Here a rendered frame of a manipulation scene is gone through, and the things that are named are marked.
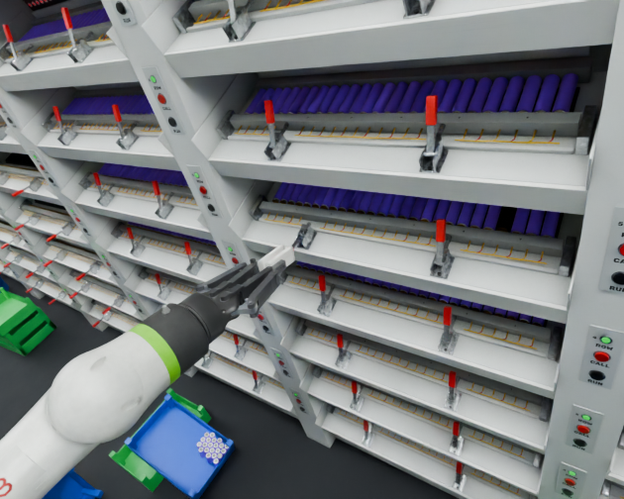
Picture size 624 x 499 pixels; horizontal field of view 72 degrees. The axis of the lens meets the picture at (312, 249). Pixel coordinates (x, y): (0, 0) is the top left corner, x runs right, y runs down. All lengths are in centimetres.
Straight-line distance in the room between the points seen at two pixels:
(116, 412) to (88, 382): 5
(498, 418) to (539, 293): 38
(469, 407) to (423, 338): 20
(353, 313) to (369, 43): 56
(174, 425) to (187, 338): 115
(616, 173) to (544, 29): 16
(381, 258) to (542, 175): 30
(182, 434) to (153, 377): 114
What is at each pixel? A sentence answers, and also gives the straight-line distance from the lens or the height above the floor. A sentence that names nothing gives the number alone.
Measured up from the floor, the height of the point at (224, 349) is 33.
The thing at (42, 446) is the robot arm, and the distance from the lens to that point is 68.
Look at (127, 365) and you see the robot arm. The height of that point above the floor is 101.
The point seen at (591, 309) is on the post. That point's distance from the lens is 66.
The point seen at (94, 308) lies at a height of 15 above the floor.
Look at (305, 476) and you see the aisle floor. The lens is 156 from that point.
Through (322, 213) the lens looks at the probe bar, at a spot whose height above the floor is 93.
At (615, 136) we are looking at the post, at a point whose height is 114.
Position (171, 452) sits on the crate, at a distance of 171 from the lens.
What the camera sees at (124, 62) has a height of 126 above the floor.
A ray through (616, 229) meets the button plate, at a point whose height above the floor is 103.
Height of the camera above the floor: 137
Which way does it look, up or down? 36 degrees down
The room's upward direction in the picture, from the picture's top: 17 degrees counter-clockwise
